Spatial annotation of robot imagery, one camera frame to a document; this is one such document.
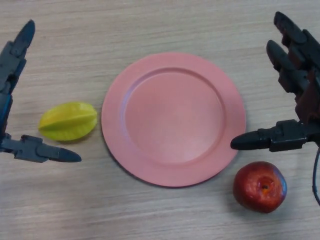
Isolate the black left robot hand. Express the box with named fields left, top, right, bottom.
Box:
left=0, top=19, right=83, bottom=164

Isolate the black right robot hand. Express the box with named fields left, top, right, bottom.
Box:
left=229, top=11, right=320, bottom=153

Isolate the yellow starfruit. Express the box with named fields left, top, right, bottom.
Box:
left=37, top=101, right=98, bottom=143

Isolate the pink round plate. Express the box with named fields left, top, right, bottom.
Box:
left=101, top=52, right=247, bottom=188

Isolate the red apple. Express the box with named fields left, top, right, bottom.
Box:
left=232, top=161, right=288, bottom=214

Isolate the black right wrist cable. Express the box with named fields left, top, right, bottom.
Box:
left=310, top=146, right=320, bottom=205

